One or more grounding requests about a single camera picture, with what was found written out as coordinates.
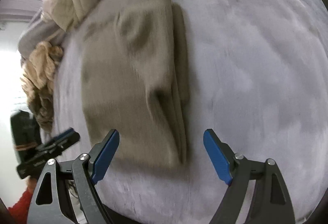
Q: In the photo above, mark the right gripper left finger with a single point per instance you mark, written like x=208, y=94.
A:
x=51, y=202

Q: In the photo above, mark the taupe fuzzy knit garment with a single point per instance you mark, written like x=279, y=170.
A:
x=134, y=80

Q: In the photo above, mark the red sleeve forearm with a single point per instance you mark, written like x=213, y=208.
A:
x=19, y=211

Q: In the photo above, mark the person's left hand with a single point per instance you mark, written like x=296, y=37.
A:
x=31, y=184

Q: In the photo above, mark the lavender plush bed blanket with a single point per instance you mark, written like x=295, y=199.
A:
x=257, y=72

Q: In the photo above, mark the beige cable knit sweater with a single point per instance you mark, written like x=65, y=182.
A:
x=38, y=76

